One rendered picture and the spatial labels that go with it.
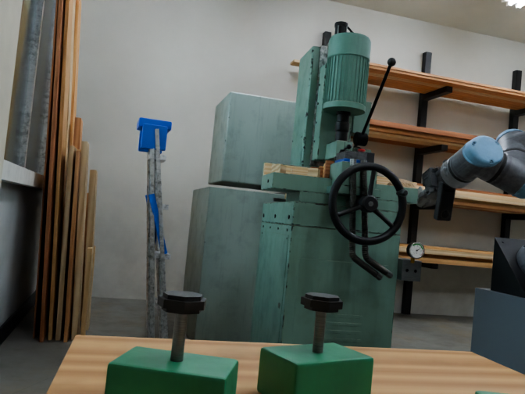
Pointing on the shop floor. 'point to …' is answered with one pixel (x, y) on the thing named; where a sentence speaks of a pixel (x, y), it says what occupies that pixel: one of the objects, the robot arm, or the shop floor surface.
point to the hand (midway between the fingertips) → (421, 206)
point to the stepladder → (155, 219)
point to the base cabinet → (293, 246)
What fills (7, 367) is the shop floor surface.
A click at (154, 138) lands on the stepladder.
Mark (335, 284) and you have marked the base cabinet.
